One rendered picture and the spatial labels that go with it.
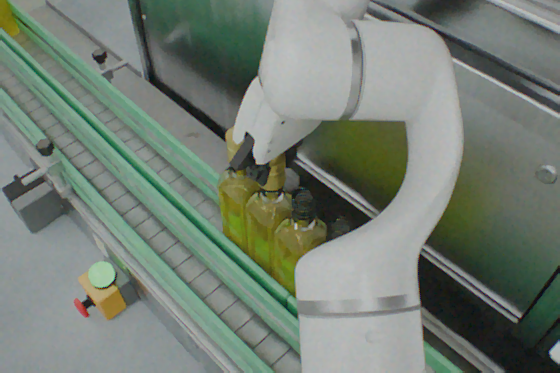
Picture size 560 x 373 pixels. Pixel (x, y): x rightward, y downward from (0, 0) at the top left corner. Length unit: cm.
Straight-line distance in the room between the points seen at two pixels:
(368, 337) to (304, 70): 18
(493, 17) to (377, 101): 18
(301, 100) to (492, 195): 32
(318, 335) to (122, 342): 68
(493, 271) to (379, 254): 38
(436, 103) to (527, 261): 32
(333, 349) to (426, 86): 19
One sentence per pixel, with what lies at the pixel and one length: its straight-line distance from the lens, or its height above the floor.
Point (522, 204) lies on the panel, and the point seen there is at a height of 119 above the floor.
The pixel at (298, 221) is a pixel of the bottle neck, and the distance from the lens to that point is 65.
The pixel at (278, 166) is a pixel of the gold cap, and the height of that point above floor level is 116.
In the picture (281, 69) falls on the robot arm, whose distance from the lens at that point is 36.
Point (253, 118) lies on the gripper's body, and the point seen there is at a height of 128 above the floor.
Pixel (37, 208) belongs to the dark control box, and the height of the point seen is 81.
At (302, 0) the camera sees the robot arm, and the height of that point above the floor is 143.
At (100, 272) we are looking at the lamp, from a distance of 95.
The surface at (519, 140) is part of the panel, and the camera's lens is 57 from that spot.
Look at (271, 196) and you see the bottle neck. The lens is 67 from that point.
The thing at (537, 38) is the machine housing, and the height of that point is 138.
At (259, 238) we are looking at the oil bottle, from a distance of 73.
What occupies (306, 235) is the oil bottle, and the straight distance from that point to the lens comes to 66.
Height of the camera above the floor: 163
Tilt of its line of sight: 47 degrees down
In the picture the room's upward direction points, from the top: straight up
